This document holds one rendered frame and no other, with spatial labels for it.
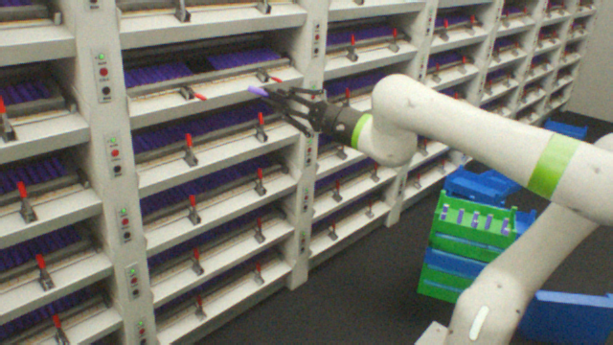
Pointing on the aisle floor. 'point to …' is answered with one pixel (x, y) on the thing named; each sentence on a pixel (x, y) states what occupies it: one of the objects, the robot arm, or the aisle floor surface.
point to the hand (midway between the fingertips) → (275, 98)
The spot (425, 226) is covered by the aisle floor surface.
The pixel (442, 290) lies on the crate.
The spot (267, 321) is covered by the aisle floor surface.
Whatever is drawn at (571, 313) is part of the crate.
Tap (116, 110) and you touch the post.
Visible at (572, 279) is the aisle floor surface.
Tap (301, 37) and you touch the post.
